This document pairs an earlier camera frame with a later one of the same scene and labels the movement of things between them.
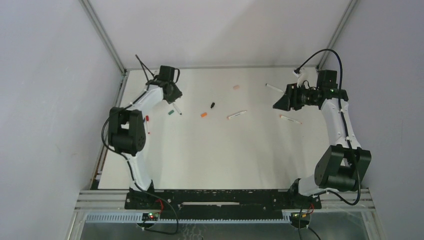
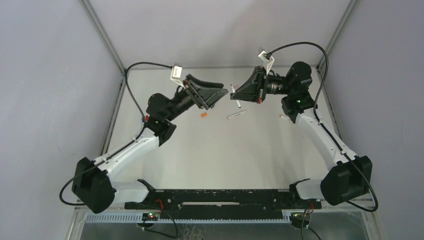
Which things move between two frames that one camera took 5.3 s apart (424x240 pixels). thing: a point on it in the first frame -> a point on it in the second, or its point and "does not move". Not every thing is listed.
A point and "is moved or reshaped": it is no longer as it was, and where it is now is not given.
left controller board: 150,216 does not move
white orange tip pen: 231,116 does not move
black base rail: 221,204 does not move
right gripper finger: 288,101 -> 249,90
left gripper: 173,94 -> 194,92
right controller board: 294,220 does not move
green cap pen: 177,109 is moved or reshaped
